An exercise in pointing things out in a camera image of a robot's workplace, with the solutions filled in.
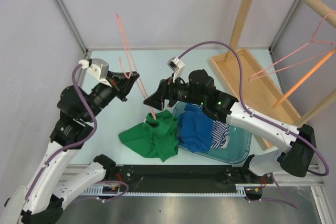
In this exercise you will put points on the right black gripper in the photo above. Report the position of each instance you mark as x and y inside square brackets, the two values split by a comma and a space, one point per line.
[167, 87]

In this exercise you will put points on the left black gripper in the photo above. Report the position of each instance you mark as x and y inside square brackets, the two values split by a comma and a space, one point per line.
[121, 85]

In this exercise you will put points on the pink hanger of green top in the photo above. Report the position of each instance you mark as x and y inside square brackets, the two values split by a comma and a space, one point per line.
[130, 59]

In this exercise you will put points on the green tank top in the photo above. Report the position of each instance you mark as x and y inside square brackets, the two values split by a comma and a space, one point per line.
[153, 138]

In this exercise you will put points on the blue white striped tank top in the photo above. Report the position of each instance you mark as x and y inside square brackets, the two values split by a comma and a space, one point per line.
[220, 135]

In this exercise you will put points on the orange hanger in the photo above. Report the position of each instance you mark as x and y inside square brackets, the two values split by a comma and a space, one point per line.
[304, 78]

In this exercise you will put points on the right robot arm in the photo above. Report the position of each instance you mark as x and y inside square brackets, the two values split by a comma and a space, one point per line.
[295, 145]

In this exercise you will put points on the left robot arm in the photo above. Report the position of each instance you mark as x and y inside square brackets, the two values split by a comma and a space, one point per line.
[43, 200]

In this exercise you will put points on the wooden clothes rack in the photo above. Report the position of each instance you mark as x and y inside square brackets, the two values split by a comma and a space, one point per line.
[222, 65]

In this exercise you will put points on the teal plastic tub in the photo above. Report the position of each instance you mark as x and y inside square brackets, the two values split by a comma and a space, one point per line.
[238, 146]

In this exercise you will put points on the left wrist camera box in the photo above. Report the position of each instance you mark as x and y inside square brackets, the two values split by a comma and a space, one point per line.
[97, 68]

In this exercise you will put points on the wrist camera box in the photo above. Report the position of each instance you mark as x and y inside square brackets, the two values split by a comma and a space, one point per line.
[97, 68]
[177, 67]

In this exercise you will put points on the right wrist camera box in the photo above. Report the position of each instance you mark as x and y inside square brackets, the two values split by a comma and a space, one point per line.
[177, 67]

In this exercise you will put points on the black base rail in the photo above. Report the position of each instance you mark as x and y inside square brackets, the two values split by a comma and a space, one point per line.
[187, 178]

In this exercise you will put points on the white cable duct strip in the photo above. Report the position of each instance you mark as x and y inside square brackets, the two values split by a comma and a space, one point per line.
[108, 192]

